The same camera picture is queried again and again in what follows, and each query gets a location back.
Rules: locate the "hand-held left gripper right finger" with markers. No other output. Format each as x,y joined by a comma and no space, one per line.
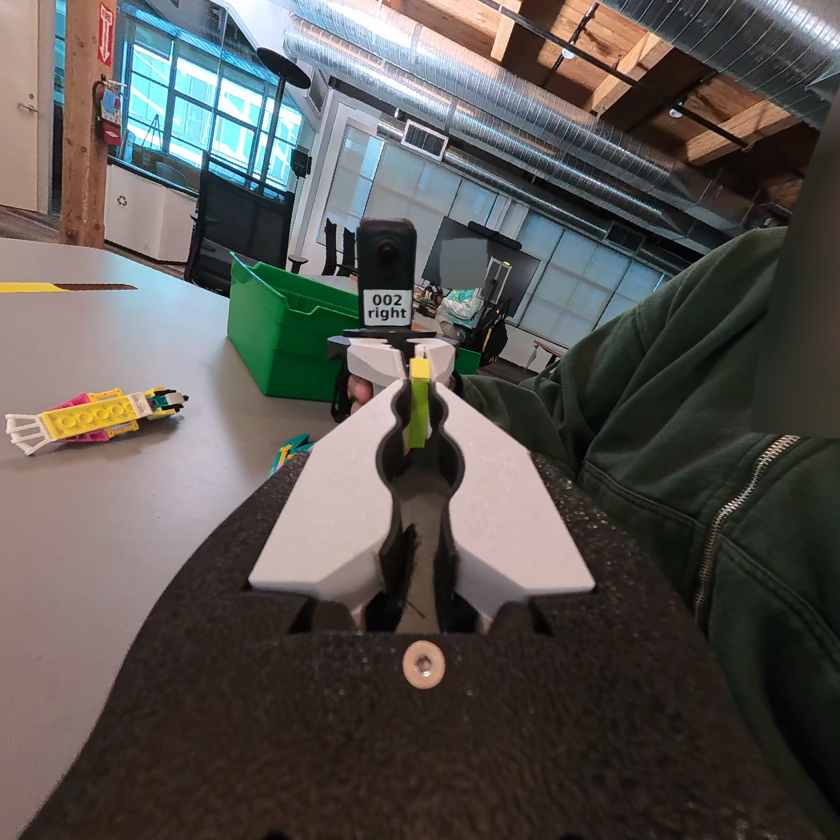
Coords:
518,518

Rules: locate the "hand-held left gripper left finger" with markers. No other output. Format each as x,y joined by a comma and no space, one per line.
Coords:
321,518

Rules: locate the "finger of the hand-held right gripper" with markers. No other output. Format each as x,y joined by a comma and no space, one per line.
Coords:
441,359
374,364

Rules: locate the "lime green lego feather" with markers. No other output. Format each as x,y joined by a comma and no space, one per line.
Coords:
417,420

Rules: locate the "striped teal pink lego wing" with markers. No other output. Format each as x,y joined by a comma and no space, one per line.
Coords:
289,453

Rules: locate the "pink yellow lego parrot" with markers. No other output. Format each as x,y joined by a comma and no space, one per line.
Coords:
79,420

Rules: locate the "person's right hand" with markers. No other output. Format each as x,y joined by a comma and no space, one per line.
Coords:
359,390

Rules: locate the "black meeting chair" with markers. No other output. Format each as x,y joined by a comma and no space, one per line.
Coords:
348,253
331,249

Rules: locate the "green plastic bin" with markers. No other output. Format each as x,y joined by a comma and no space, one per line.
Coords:
282,341

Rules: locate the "white vent grille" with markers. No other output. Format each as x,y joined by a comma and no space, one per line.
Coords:
425,138

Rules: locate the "black mesh office chair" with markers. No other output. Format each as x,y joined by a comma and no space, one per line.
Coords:
243,223

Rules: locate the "black floor lamp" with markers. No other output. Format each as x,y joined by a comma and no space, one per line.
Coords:
283,65

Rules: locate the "person's green jacket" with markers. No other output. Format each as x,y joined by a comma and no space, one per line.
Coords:
754,590

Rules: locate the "large window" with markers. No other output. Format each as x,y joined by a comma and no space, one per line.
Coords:
197,98

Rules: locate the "white recycling cabinet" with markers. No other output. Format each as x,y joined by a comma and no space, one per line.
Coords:
141,210

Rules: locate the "red fire extinguisher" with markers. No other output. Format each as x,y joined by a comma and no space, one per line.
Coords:
108,115

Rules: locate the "yellow tape strip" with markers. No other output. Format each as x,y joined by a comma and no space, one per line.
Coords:
26,287

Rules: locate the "white door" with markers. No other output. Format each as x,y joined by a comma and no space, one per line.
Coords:
23,98

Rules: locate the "black wall screen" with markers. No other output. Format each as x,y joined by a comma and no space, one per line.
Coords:
518,275

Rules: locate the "black wall speaker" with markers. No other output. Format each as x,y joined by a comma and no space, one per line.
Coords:
301,162

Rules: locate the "silver air duct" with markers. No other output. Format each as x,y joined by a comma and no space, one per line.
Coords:
754,52
525,124

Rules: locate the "wooden post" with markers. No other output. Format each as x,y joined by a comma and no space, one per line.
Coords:
85,184

